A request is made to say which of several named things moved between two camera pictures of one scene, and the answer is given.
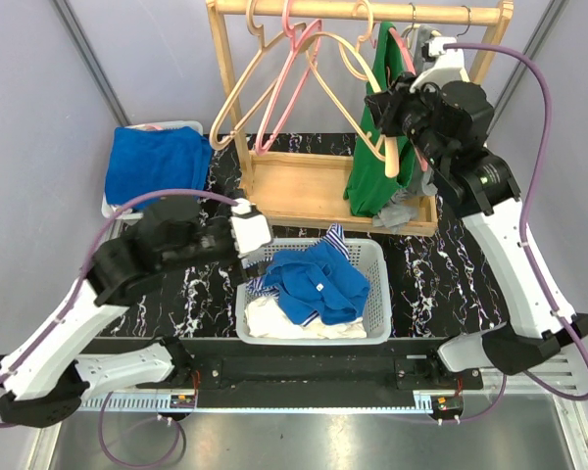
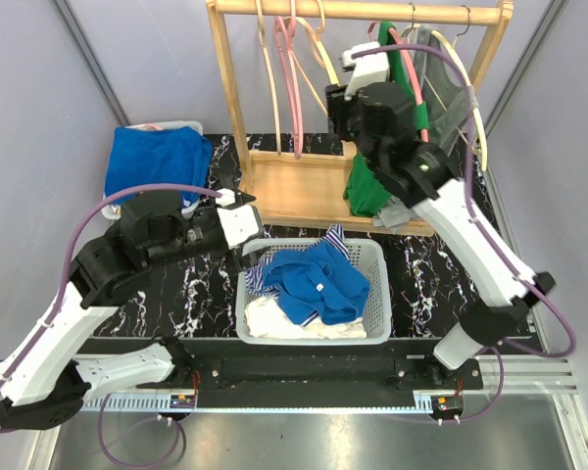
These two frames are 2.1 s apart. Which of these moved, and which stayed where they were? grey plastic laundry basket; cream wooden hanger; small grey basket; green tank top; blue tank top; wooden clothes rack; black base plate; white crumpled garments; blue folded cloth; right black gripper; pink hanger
Moved: pink hanger; cream wooden hanger; right black gripper
Stayed: blue tank top; small grey basket; green tank top; wooden clothes rack; grey plastic laundry basket; blue folded cloth; black base plate; white crumpled garments
